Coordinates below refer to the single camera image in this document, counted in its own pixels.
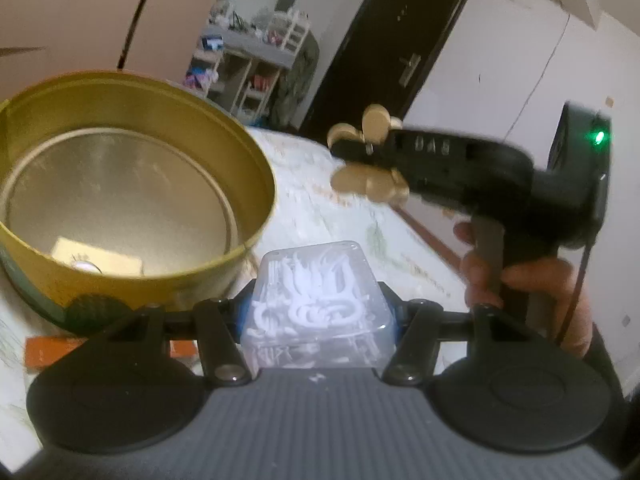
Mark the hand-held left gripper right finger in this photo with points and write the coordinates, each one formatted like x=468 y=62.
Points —
x=395 y=329

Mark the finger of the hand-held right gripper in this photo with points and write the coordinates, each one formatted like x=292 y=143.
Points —
x=350 y=152

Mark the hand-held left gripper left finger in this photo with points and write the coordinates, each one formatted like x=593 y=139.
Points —
x=246 y=314

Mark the wooden spoon bundle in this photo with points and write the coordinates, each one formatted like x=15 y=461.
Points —
x=377 y=120

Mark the clear box of white picks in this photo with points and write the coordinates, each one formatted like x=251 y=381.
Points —
x=315 y=300

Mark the orange packet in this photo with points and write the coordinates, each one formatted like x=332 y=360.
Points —
x=55 y=352

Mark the round gold tin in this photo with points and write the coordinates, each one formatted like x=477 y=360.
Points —
x=150 y=105

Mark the white desktop rack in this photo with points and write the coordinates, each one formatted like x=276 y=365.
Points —
x=290 y=32

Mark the person's right hand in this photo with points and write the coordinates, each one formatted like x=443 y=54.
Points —
x=535 y=280

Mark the floral bed sheet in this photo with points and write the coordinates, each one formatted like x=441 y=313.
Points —
x=325 y=210

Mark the green hanging jacket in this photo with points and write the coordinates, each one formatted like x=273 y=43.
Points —
x=297 y=85

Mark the dark door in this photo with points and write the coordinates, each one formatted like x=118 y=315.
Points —
x=380 y=35

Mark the white vanity shelf unit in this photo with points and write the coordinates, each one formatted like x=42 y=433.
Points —
x=250 y=65

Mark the brown wardrobe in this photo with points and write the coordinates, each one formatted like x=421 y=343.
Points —
x=75 y=10

